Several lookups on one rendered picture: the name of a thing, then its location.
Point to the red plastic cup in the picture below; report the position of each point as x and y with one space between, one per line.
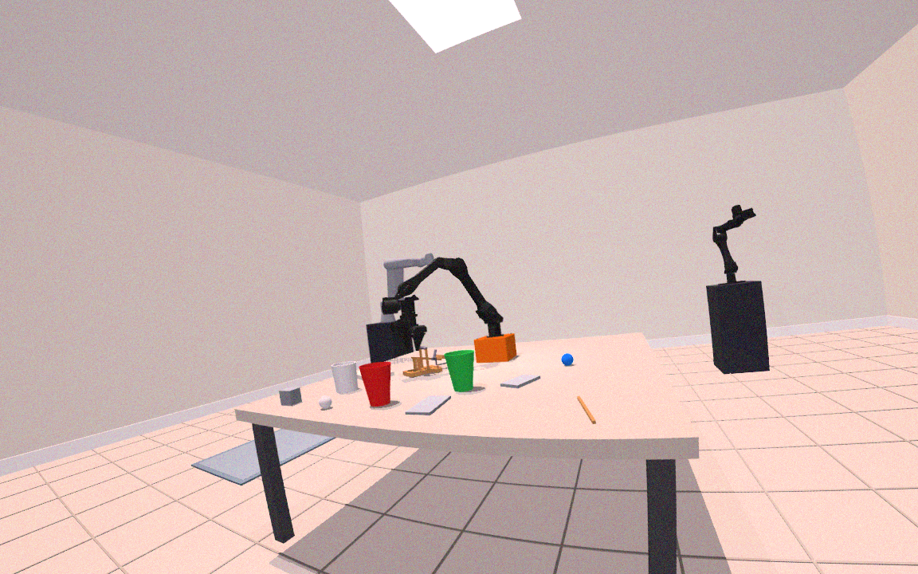
376 380

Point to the orange thin stick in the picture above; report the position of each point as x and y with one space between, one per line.
591 417

